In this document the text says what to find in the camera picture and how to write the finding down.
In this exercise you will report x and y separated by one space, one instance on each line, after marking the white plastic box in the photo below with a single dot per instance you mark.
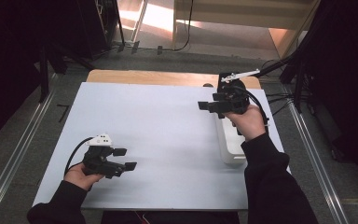
230 146

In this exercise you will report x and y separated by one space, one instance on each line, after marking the black tripod stand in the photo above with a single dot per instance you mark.
298 77

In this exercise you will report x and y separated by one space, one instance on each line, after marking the person's left hand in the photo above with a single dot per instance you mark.
79 177

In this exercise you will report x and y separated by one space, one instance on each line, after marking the person's lap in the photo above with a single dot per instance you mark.
183 217

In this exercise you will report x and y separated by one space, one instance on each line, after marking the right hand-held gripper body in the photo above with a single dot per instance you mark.
236 99

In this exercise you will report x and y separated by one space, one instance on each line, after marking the wooden table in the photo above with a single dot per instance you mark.
152 77

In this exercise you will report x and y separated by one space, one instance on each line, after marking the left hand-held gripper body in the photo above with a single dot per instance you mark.
98 165

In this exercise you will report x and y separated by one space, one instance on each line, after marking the person's right hand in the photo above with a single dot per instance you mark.
248 124

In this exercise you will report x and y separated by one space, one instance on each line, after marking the white board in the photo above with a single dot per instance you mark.
167 186

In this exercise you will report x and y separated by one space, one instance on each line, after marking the light wooden cabinet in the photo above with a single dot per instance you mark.
236 15

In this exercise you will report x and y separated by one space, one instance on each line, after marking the small dark round object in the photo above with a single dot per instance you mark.
208 85

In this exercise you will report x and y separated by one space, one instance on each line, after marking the white metal pole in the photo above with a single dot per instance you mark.
139 20

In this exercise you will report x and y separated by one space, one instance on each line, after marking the dark curtain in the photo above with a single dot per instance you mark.
348 77
6 62

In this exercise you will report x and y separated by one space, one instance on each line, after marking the black metal stand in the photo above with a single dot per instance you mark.
44 77

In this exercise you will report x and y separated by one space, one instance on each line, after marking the metal floor rail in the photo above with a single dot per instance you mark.
15 158
320 168

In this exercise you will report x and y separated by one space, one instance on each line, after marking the black equipment rack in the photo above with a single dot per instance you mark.
96 28

